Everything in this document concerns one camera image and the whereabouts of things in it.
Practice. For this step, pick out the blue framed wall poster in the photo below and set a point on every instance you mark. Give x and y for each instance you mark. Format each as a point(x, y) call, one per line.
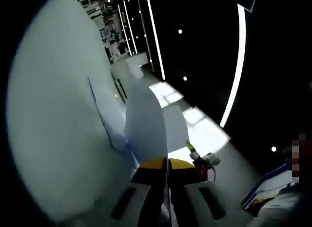
point(265, 188)

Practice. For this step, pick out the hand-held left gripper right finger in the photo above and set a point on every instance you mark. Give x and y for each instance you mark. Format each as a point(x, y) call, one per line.
point(187, 188)

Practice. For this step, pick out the white printer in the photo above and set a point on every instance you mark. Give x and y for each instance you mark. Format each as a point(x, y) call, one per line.
point(120, 88)

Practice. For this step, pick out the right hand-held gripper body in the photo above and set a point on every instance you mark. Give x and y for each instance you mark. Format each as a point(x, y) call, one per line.
point(210, 160)

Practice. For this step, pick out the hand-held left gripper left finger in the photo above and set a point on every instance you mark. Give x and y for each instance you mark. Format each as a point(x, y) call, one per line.
point(148, 188)

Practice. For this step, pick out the long ceiling light strip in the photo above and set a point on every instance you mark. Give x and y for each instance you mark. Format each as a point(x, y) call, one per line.
point(237, 66)
point(156, 37)

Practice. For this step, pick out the white printing paper sheet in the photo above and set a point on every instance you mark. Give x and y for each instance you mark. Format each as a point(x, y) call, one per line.
point(146, 119)
point(175, 129)

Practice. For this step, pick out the grey chest device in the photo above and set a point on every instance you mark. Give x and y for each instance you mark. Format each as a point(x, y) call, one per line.
point(285, 205)

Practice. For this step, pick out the wide office window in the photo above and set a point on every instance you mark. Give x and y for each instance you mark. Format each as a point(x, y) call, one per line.
point(207, 137)

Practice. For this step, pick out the white sheet of paper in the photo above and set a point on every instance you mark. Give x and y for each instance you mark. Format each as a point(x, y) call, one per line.
point(109, 115)

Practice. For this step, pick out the narrow office window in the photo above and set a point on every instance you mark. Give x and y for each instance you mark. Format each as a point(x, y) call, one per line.
point(168, 94)

